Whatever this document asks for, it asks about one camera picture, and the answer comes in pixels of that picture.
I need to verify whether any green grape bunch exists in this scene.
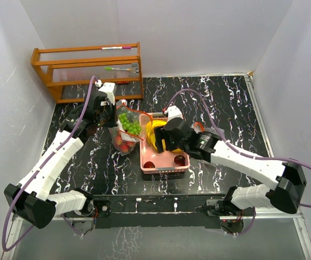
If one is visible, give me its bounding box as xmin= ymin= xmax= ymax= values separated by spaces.
xmin=118 ymin=112 xmax=142 ymax=135

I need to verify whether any clear zip bag orange zipper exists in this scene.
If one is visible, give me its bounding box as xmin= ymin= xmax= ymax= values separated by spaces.
xmin=109 ymin=100 xmax=151 ymax=155

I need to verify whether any red strawberry bunch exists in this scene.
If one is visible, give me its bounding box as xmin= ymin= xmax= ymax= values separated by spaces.
xmin=113 ymin=135 xmax=137 ymax=155

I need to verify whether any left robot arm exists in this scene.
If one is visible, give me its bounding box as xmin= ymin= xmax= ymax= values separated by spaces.
xmin=4 ymin=82 xmax=117 ymax=229

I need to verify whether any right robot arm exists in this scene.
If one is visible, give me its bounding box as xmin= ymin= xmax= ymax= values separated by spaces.
xmin=154 ymin=118 xmax=307 ymax=215

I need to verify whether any yellow banana bunch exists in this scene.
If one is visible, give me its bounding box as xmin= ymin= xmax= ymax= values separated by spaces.
xmin=146 ymin=120 xmax=166 ymax=153

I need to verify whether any dark red plum right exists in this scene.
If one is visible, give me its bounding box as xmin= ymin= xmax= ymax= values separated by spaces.
xmin=174 ymin=155 xmax=186 ymax=166

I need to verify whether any dark red plum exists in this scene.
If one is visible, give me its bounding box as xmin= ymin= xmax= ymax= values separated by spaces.
xmin=174 ymin=155 xmax=186 ymax=166
xmin=143 ymin=161 xmax=155 ymax=168

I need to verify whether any pink plastic basket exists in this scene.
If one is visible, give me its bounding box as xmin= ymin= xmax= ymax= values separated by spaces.
xmin=139 ymin=112 xmax=191 ymax=175

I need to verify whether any dark red plum left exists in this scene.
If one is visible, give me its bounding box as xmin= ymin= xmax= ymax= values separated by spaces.
xmin=143 ymin=161 xmax=155 ymax=168

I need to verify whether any green marker pen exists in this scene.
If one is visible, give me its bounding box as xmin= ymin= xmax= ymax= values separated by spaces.
xmin=104 ymin=67 xmax=132 ymax=72

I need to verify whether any wooden shelf rack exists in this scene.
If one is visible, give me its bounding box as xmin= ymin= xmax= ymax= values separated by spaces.
xmin=30 ymin=42 xmax=144 ymax=104

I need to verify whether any pink white marker pen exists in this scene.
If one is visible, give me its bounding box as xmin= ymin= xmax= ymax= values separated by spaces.
xmin=101 ymin=45 xmax=132 ymax=50

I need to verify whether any black base bar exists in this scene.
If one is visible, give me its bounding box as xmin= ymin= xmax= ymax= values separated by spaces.
xmin=94 ymin=194 xmax=240 ymax=229

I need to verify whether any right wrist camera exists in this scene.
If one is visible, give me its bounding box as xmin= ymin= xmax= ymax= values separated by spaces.
xmin=163 ymin=106 xmax=183 ymax=121

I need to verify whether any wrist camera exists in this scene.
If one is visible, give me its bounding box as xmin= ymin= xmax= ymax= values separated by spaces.
xmin=98 ymin=82 xmax=116 ymax=105
xmin=163 ymin=106 xmax=183 ymax=121

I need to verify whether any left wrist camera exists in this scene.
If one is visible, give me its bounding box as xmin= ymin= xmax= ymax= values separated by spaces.
xmin=98 ymin=82 xmax=116 ymax=105

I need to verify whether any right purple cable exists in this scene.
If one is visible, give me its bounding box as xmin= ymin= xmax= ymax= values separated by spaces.
xmin=163 ymin=88 xmax=311 ymax=236

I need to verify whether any purple cable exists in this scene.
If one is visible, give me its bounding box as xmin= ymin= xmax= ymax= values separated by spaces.
xmin=163 ymin=88 xmax=311 ymax=236
xmin=1 ymin=75 xmax=102 ymax=252

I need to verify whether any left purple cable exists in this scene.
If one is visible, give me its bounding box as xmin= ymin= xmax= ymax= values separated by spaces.
xmin=1 ymin=75 xmax=102 ymax=252

